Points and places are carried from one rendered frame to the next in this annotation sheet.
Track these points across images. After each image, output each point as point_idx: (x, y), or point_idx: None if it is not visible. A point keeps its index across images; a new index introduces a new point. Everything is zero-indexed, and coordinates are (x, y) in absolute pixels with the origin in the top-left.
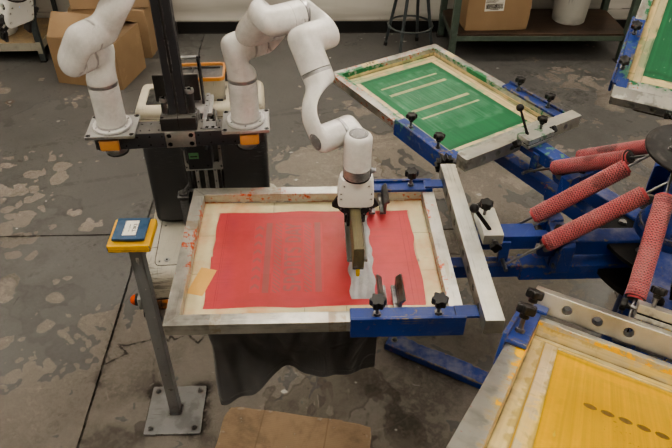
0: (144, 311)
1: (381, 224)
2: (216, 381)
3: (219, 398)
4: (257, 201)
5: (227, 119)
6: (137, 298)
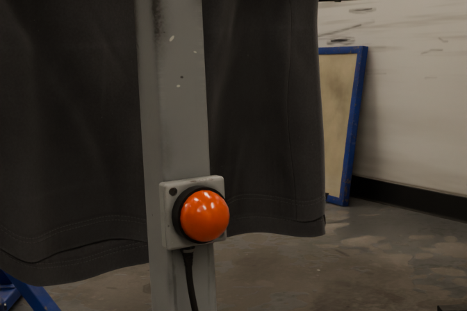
0: (213, 255)
1: None
2: (323, 143)
3: (324, 212)
4: None
5: None
6: (215, 176)
